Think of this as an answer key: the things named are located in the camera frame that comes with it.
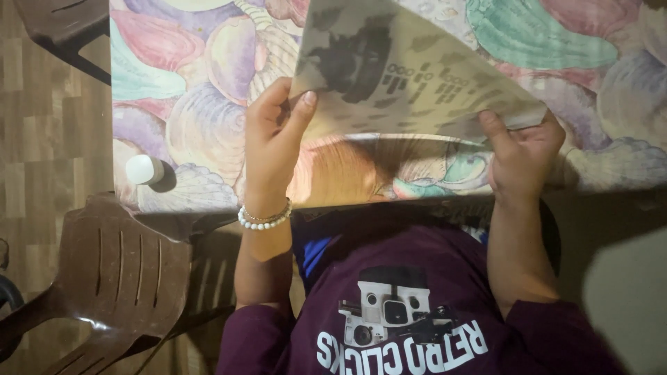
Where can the person's left hand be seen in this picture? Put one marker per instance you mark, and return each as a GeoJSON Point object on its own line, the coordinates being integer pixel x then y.
{"type": "Point", "coordinates": [271, 151]}

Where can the person's right hand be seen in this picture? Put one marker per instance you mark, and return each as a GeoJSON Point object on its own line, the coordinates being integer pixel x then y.
{"type": "Point", "coordinates": [523, 161]}

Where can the beige printed paper sheet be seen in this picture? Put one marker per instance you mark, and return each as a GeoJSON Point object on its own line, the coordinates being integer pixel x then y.
{"type": "Point", "coordinates": [417, 73]}

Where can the pastel seashell print tablecloth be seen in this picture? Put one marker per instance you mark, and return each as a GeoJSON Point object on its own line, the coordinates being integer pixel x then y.
{"type": "Point", "coordinates": [208, 104]}

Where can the white glue stick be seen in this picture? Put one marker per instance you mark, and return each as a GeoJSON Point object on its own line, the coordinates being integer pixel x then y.
{"type": "Point", "coordinates": [144, 170]}

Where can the maroon printed sweatshirt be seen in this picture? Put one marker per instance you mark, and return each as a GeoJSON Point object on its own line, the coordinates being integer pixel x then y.
{"type": "Point", "coordinates": [417, 312]}

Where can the brown plastic chair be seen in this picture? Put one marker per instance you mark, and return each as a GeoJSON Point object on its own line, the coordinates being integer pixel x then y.
{"type": "Point", "coordinates": [65, 31]}
{"type": "Point", "coordinates": [104, 281]}

